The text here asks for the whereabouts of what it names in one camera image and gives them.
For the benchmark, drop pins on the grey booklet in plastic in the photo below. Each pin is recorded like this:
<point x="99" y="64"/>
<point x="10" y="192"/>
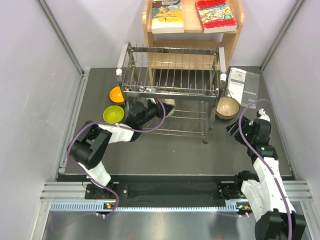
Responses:
<point x="243" y="86"/>

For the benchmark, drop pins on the wooden shelf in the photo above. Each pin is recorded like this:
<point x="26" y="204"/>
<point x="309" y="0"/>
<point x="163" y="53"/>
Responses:
<point x="192" y="37"/>

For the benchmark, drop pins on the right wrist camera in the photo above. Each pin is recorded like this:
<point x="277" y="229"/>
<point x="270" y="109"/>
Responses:
<point x="262" y="113"/>

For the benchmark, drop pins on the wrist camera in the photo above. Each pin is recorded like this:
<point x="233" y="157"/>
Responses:
<point x="151" y="102"/>
<point x="262" y="113"/>

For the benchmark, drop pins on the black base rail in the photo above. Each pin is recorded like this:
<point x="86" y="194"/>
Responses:
<point x="167" y="191"/>

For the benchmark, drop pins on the pink speckled bowl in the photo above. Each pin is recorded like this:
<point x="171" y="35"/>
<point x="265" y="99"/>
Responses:
<point x="227" y="107"/>

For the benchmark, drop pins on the red cover book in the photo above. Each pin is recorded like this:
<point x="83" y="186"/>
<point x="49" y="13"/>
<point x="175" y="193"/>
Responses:
<point x="215" y="16"/>

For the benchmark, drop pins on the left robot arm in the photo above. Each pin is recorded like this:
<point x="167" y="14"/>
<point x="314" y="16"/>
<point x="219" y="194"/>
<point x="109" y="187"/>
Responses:
<point x="89" y="145"/>

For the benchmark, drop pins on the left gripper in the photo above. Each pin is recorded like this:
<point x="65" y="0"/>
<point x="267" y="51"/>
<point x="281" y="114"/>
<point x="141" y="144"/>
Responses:
<point x="159" y="108"/>

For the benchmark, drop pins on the cream ceramic bowl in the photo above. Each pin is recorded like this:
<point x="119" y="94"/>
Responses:
<point x="168" y="101"/>

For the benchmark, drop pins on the lime green bowl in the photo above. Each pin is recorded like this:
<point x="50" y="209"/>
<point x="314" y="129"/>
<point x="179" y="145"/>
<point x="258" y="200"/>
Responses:
<point x="113" y="114"/>

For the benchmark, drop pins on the orange bowl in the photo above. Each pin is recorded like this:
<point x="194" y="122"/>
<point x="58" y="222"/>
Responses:
<point x="116" y="96"/>

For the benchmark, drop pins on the small teal blue bowl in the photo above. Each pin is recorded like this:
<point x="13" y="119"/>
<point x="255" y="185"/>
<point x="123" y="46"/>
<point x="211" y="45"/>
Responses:
<point x="226" y="119"/>

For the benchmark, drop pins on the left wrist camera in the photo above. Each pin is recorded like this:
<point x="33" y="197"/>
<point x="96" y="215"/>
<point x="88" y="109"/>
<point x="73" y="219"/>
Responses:
<point x="151" y="102"/>

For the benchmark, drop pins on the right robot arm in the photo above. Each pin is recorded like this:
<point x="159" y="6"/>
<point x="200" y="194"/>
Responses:
<point x="275" y="216"/>

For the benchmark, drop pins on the steel two-tier dish rack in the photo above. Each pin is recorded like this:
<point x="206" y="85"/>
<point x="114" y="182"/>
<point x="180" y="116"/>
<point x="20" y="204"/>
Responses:
<point x="196" y="92"/>

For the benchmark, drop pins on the yellow cover book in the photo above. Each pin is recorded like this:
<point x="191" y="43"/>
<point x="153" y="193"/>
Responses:
<point x="167" y="17"/>

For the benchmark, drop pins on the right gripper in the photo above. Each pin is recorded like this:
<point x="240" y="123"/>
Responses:
<point x="246" y="123"/>

